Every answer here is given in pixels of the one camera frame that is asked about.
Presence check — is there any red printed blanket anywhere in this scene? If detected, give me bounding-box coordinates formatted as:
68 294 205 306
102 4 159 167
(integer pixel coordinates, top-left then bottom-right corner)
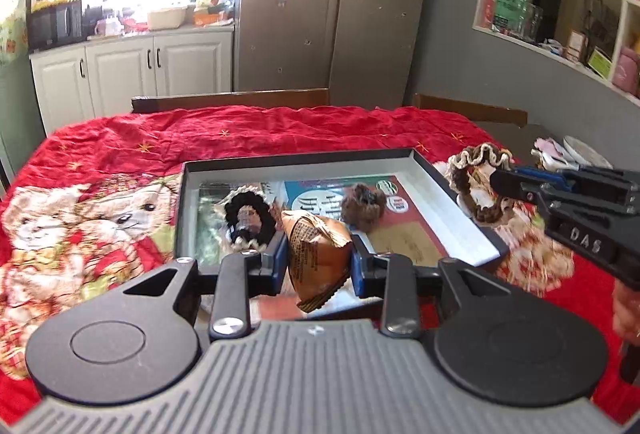
0 106 640 425

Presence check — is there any green card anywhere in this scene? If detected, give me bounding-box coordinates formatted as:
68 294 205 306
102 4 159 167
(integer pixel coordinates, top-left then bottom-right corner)
586 49 613 80

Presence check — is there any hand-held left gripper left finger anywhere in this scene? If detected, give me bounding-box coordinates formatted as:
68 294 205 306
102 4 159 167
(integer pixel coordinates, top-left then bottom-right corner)
122 234 291 340

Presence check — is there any orange pyramid snack packet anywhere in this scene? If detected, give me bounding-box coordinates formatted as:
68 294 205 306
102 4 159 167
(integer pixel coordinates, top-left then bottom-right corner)
281 209 353 314

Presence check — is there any white wall shelf unit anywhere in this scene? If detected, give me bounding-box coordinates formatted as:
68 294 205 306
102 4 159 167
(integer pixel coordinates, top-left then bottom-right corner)
472 0 640 107

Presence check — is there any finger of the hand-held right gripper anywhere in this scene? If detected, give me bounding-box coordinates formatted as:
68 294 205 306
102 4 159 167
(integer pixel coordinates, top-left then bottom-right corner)
515 165 578 187
490 170 551 206

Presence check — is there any black and white crochet scrunchie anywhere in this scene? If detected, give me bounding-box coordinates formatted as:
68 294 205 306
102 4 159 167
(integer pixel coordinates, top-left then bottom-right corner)
223 186 281 256

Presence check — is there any grey refrigerator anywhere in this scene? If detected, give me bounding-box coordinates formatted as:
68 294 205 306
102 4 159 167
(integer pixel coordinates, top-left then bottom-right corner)
234 0 436 111

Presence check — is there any wooden chair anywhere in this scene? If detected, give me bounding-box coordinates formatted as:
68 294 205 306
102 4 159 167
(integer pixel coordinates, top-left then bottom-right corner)
412 93 528 129
131 88 331 114

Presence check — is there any white and pink cloth item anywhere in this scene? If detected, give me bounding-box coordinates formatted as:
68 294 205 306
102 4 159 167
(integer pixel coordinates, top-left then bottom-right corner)
532 137 567 171

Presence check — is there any small photo frame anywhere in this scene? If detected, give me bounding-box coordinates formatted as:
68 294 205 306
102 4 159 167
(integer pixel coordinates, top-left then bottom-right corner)
566 30 587 62

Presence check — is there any brown and cream crochet scrunchie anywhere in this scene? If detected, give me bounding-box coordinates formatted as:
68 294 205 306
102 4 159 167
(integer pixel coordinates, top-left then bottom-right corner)
445 144 516 225

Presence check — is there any printed paper sheet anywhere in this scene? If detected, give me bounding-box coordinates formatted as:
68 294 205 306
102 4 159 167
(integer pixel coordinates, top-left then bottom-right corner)
200 176 451 317

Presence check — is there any person's right hand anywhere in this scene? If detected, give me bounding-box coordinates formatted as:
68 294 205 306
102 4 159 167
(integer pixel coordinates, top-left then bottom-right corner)
612 283 640 341

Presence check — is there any clear drinking glasses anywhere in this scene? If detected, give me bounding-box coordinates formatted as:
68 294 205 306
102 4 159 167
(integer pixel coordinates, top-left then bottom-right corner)
520 4 544 40

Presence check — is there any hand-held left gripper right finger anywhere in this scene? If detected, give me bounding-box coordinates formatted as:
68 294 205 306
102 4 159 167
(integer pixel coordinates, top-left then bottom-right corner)
351 236 507 339

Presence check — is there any black microwave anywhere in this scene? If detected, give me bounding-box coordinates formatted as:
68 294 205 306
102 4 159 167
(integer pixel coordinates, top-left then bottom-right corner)
26 0 83 52

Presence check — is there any green paper sign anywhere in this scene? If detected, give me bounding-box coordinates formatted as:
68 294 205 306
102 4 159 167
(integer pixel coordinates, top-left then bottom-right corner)
492 0 532 35

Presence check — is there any white plastic basin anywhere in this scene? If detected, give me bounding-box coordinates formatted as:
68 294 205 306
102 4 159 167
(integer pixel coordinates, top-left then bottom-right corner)
146 6 188 31

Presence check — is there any white kitchen cabinet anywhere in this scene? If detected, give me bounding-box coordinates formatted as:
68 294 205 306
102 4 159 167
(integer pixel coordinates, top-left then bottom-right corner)
29 26 236 137

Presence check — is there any black cardboard box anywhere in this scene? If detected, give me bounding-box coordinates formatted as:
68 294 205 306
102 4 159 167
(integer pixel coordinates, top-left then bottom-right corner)
174 148 510 320

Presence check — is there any white plate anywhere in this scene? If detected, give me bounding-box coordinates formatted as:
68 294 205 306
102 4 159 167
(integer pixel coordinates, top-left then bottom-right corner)
564 135 613 170

